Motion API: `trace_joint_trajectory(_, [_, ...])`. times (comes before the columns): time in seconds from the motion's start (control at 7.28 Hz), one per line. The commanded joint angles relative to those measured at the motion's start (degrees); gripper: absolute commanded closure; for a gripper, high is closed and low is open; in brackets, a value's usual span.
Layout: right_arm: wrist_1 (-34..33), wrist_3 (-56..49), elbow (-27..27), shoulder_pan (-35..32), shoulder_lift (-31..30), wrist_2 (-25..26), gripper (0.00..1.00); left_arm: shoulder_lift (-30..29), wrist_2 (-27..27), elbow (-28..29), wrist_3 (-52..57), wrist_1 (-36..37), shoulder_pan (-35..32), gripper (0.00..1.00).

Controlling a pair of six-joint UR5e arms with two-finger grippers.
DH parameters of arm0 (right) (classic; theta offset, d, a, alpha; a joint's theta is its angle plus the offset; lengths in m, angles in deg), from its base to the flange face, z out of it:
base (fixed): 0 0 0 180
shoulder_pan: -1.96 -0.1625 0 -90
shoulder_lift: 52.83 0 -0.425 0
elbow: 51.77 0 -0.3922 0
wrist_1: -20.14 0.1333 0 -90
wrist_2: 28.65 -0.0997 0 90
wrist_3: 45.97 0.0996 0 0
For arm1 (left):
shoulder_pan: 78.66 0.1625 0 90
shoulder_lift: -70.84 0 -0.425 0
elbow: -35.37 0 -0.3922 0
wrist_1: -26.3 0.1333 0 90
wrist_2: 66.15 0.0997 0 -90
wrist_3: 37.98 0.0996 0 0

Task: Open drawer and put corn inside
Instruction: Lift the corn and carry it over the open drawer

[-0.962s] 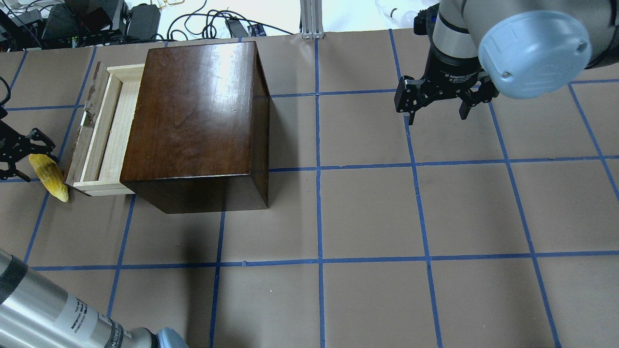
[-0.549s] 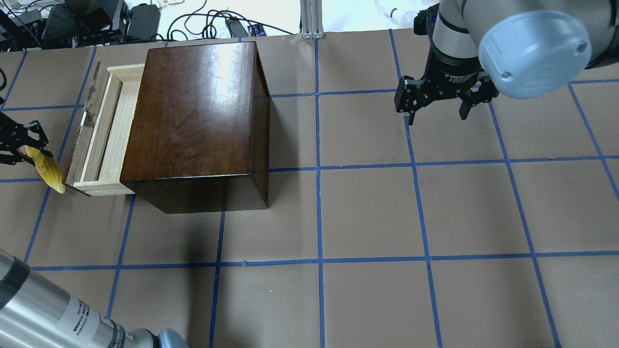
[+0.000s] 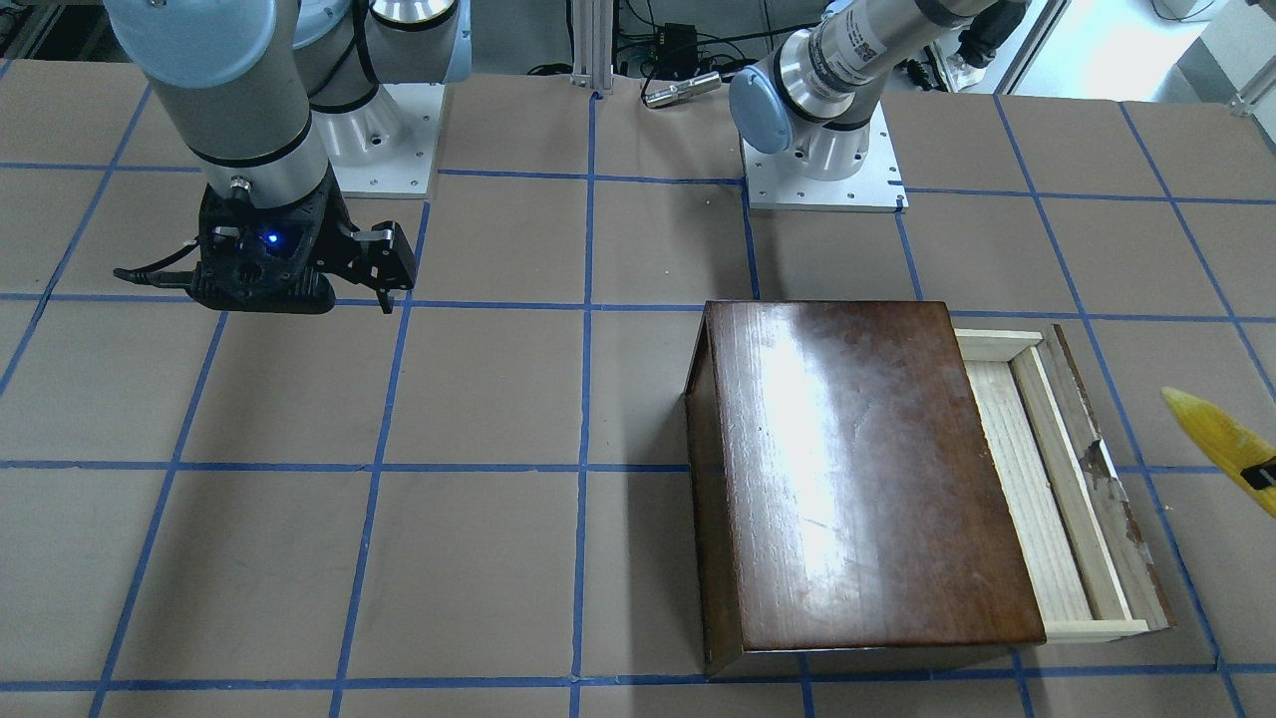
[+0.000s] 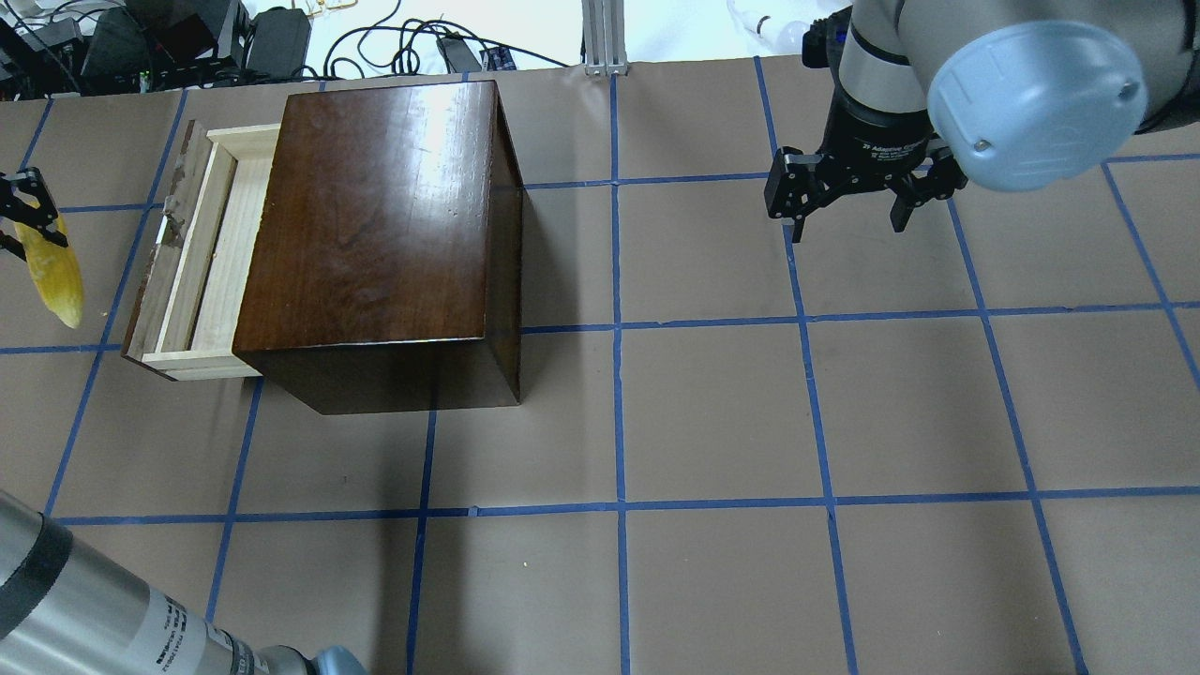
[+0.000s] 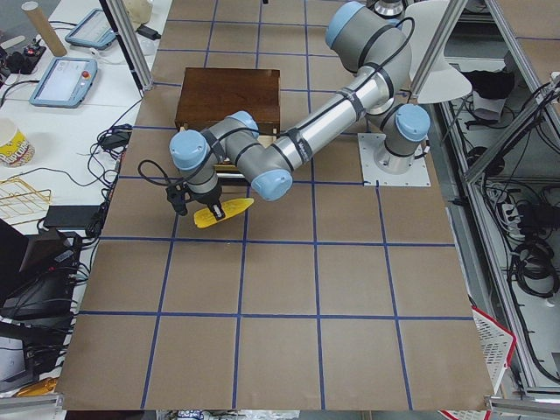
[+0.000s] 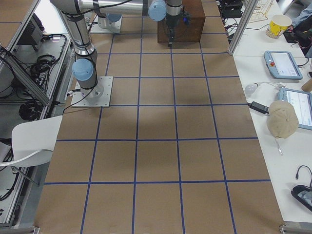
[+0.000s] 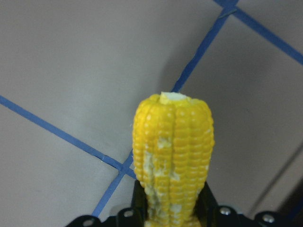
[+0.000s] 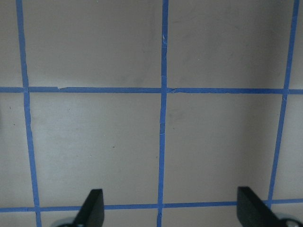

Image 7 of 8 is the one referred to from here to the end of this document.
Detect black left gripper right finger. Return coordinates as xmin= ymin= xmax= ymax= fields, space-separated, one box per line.
xmin=194 ymin=183 xmax=288 ymax=227

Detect yellow corn cob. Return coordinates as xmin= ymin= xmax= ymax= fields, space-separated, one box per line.
xmin=132 ymin=92 xmax=215 ymax=227

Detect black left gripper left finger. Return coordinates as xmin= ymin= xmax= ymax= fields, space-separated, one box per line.
xmin=67 ymin=181 xmax=147 ymax=227

